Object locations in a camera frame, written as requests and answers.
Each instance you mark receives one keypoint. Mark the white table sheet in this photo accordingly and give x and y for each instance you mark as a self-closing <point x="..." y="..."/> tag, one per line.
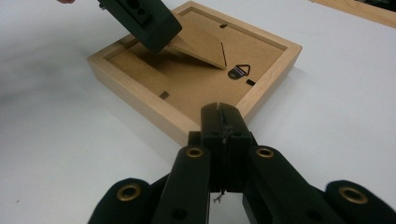
<point x="62" y="140"/>

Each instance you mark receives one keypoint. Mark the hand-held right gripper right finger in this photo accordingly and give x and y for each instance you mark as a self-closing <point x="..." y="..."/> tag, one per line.
<point x="236" y="140"/>

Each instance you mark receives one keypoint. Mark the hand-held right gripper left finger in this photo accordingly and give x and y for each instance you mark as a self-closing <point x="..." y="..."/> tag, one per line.
<point x="211" y="140"/>

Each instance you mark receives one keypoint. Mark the wooden photo frame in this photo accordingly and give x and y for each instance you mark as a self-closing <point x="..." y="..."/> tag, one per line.
<point x="193" y="93"/>

